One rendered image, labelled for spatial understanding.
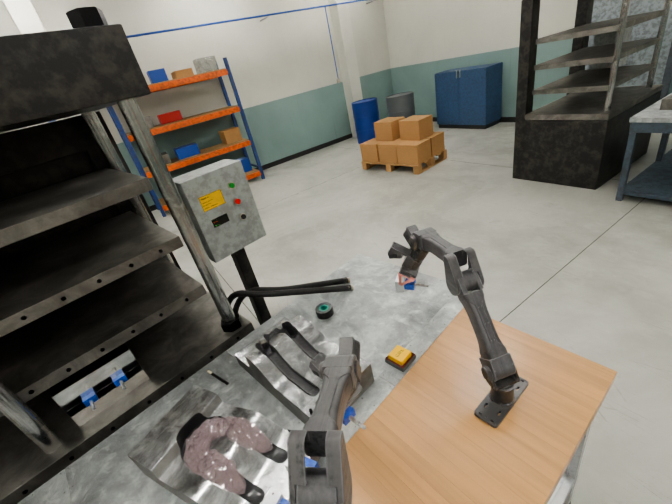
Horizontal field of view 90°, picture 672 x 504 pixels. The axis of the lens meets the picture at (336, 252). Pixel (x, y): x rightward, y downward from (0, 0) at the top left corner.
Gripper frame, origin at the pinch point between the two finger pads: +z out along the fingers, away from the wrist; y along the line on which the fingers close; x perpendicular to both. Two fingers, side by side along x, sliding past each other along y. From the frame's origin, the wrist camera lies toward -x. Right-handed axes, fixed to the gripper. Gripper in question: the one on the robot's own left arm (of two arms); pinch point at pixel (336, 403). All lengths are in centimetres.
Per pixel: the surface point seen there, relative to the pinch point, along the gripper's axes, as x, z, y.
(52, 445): -66, 51, 68
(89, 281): -92, 12, 31
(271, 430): -9.7, 14.3, 15.1
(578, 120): -21, 35, -400
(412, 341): 3.2, 15.0, -42.7
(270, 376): -23.7, 18.5, 4.0
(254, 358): -32.7, 19.2, 3.9
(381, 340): -5.9, 19.9, -36.8
